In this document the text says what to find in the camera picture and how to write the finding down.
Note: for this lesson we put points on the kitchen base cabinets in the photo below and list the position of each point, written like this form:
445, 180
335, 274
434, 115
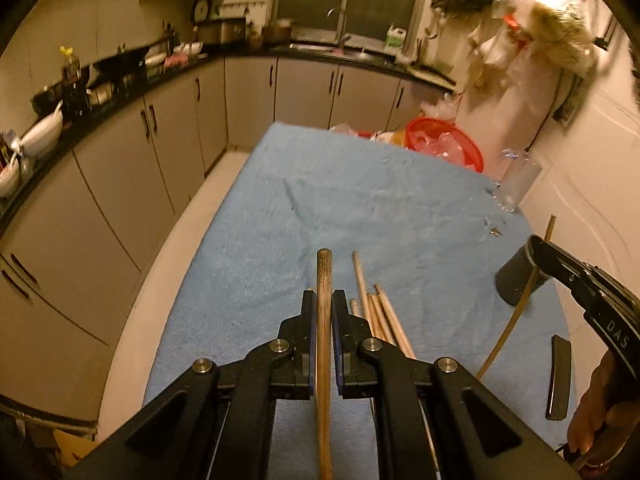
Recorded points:
76, 251

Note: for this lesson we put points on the green detergent bottle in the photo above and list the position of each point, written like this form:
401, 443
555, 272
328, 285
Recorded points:
394, 40

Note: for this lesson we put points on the person's right hand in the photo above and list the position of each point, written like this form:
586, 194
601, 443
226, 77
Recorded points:
594, 409

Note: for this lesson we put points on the black cylindrical utensil holder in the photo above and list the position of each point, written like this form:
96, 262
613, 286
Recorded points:
513, 276

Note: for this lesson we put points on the long wooden chopstick pile right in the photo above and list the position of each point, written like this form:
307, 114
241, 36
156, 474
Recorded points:
394, 322

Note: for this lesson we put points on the cooking oil bottle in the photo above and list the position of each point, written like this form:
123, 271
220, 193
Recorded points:
71, 79

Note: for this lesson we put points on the thin wooden chopstick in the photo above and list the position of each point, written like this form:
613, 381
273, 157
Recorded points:
533, 283

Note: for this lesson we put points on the black wok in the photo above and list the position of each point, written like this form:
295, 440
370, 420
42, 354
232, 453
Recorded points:
123, 63

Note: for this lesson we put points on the black flat strip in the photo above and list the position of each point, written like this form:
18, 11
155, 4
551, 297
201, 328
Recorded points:
560, 383

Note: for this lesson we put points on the hanging plastic bags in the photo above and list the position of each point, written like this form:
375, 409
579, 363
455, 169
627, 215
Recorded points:
516, 39

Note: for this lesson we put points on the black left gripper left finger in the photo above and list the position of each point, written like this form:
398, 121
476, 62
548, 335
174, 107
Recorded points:
213, 421

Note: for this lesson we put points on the white bowl on counter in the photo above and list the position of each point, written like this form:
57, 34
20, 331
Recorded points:
43, 136

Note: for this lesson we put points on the blue towel table cover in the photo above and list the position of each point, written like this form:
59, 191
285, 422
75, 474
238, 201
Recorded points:
427, 231

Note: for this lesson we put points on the small white bowl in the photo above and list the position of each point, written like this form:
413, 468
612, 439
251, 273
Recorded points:
10, 178

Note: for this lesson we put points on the red plastic basket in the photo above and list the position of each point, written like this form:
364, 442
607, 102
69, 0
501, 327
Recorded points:
438, 138

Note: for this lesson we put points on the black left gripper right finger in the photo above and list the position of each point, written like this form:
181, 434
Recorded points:
434, 420

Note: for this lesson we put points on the sink faucet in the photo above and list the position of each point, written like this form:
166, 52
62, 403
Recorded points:
342, 36

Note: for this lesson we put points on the short wooden chopstick in pile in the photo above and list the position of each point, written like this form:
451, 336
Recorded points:
355, 308

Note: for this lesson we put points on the clear glass mug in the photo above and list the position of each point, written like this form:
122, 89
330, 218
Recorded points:
519, 177

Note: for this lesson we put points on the wooden chopstick pile middle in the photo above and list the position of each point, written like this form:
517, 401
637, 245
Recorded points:
381, 328

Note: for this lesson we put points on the metal pot on counter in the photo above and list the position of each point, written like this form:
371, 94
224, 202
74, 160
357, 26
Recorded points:
278, 32

